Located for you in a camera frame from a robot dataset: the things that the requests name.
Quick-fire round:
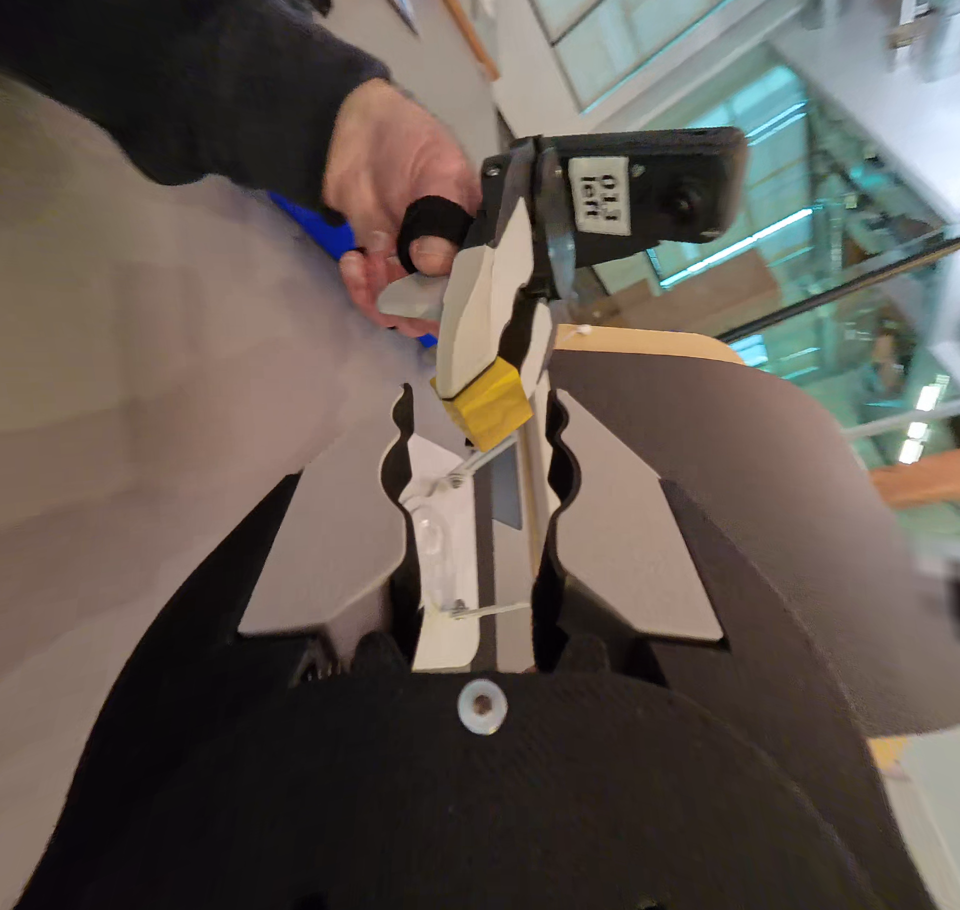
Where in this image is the black disc on pole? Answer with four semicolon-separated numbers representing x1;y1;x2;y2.
717;232;960;347

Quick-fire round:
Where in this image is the long wooden table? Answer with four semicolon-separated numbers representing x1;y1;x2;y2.
411;0;505;85

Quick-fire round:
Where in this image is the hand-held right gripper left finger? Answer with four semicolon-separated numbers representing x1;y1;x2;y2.
239;384;423;640

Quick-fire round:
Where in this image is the person's left hand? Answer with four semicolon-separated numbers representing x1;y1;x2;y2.
321;78;486;343

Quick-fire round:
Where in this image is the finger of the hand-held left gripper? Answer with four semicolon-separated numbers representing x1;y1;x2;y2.
503;298;558;397
432;196;537;401

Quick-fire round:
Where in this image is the person's left forearm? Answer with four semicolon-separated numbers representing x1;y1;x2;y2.
0;0;394;218

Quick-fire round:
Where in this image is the blue plastic bin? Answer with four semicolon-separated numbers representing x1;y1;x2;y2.
267;190;445;352

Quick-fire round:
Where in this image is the yellow toy cube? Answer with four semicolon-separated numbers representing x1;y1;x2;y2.
431;357;538;451

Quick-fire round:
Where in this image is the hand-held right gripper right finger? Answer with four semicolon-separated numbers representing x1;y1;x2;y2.
528;384;726;646

